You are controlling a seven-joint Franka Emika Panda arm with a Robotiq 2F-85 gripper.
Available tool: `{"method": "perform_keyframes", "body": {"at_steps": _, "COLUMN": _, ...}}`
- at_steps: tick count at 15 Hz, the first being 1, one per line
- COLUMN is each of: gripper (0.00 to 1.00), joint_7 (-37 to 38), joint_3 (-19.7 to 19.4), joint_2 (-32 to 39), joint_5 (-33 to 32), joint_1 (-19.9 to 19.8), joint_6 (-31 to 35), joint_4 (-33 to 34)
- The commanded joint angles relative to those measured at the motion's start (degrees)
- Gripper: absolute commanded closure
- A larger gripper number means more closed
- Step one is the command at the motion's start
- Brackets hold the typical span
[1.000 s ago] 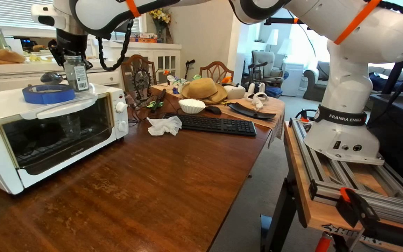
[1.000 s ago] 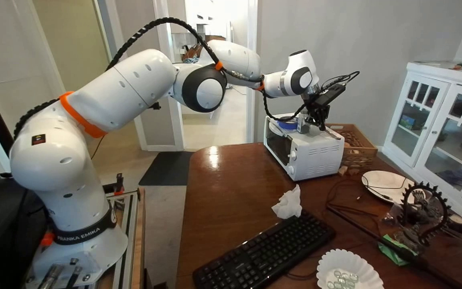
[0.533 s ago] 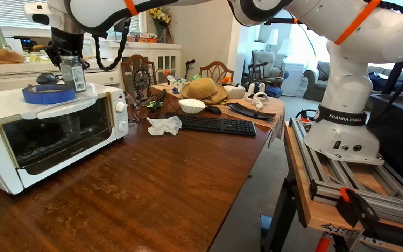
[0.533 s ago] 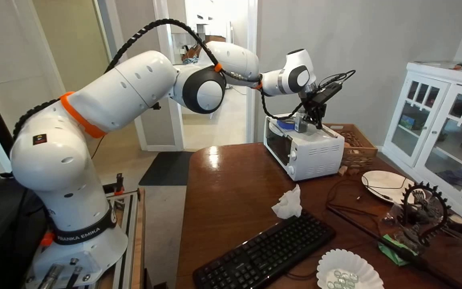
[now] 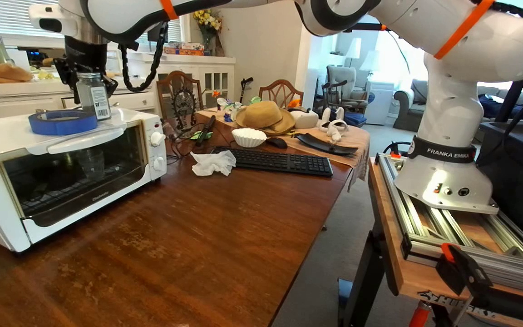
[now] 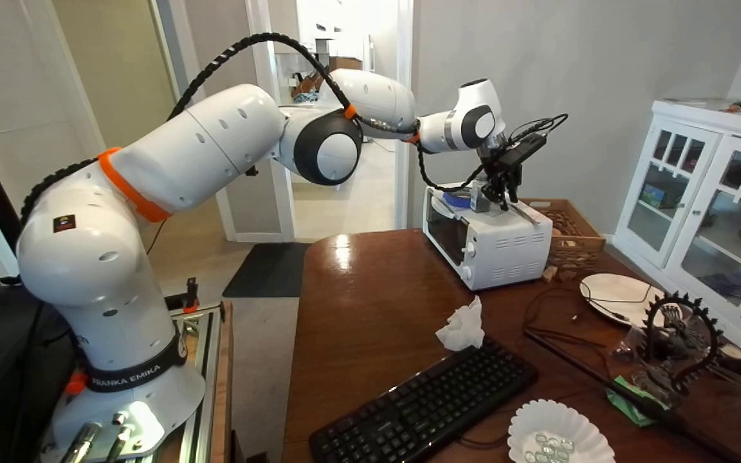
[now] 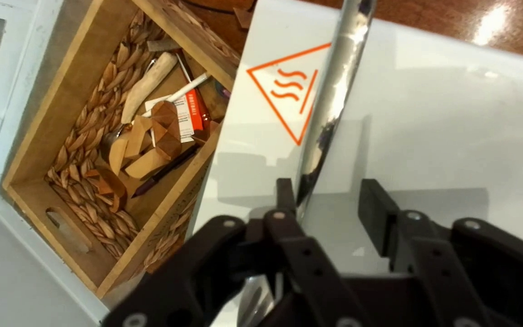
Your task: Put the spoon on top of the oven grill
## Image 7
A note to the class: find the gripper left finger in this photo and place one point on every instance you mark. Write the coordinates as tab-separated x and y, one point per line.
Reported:
198	272

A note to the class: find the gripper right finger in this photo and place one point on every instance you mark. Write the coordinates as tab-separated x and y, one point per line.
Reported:
484	268

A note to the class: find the white oven with orange triangle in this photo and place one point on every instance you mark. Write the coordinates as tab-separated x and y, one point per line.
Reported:
434	127

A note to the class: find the silver metal spoon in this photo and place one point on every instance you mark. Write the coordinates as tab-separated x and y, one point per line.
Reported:
334	91

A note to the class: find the dark purple pen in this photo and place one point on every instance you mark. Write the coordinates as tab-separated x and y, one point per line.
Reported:
166	170

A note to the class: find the brown wooden block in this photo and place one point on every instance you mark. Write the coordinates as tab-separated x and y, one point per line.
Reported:
109	186

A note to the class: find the heap of wooden puzzle pieces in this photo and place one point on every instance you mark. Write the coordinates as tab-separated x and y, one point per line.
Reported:
152	145

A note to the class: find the orange and white packet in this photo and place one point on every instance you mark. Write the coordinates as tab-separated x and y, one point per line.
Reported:
192	113

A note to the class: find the white pen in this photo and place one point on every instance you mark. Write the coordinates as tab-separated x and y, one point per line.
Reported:
189	87

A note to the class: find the pale antler-shaped stick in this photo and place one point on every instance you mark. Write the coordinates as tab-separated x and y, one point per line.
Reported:
145	86

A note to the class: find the wooden crate with woven sides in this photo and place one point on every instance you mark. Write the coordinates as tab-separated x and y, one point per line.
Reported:
66	91

